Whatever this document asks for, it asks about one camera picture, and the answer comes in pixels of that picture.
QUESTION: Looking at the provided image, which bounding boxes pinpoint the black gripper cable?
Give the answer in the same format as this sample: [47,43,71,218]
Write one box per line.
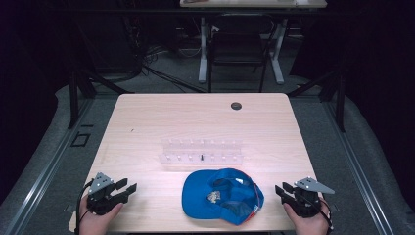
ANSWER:
[74,180,95,235]
[301,191,335,233]

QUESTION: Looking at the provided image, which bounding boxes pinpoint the clear acrylic peg rack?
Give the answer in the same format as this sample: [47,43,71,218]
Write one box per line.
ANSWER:
[158,137,246,165]

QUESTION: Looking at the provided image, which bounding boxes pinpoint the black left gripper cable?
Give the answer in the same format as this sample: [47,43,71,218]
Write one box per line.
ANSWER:
[74,180,95,235]

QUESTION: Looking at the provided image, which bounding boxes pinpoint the white-legged background desk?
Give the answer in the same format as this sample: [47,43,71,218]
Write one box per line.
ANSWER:
[178,0,328,85]

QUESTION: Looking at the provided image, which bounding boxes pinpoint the person's left hand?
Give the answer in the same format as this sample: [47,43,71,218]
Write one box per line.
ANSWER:
[77,195,125,235]

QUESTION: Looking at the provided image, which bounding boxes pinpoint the person's right hand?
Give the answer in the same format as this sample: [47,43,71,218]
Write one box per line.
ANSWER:
[282,197,334,235]

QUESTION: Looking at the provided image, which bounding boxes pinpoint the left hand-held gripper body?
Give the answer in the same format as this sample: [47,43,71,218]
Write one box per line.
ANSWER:
[85,171,125,216]

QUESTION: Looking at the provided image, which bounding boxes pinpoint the black metal stand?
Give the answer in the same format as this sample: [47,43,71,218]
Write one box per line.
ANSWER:
[66,68,135,130]
[286,69,347,133]

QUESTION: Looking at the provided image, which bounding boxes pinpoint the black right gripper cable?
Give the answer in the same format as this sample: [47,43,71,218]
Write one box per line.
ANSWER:
[301,191,335,233]

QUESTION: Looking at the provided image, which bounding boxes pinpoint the black floor cables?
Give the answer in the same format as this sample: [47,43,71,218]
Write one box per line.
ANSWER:
[142,44,208,94]

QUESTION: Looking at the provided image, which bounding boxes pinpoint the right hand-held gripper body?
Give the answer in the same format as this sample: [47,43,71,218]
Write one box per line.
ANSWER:
[286,176,337,219]

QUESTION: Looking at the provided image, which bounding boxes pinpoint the black chair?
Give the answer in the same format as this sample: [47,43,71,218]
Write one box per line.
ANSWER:
[207,13,279,94]

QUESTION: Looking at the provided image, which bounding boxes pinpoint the blue baseball cap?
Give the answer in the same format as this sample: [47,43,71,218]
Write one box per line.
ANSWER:
[181,167,265,227]

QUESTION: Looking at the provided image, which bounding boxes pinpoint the metal floor rail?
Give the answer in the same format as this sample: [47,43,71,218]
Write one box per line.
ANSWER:
[0,97,96,235]
[322,99,397,235]

